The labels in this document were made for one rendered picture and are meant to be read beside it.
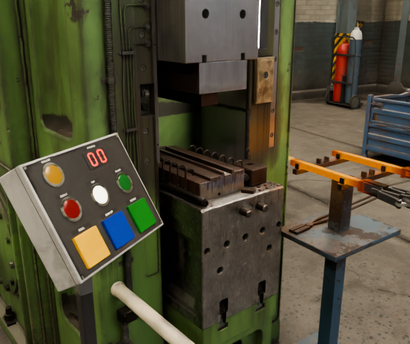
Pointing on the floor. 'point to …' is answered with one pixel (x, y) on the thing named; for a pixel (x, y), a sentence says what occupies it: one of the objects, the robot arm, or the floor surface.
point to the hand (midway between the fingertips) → (374, 188)
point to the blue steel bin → (400, 126)
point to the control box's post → (86, 312)
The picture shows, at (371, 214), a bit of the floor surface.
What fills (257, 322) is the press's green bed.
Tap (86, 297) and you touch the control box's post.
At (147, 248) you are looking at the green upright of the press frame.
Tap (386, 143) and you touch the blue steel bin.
